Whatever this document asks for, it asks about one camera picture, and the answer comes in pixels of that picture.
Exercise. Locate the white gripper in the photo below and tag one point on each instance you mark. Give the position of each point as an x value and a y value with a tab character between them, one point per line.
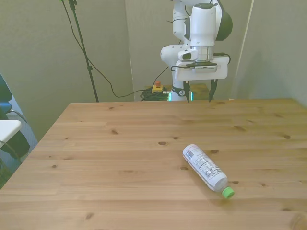
223	69

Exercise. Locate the clear bottle with green cap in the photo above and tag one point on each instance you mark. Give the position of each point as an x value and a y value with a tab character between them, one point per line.
206	167

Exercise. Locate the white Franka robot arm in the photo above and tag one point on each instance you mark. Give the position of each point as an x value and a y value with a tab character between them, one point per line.
202	26

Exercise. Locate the black tripod stand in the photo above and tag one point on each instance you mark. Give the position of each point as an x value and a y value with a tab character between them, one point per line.
82	45

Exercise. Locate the yellow emergency stop button box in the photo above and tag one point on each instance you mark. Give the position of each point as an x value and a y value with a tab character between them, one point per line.
157	88

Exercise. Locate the white chair seat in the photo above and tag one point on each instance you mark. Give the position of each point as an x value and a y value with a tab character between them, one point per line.
8	128

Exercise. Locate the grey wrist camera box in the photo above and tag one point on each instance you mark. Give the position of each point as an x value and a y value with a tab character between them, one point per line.
206	68

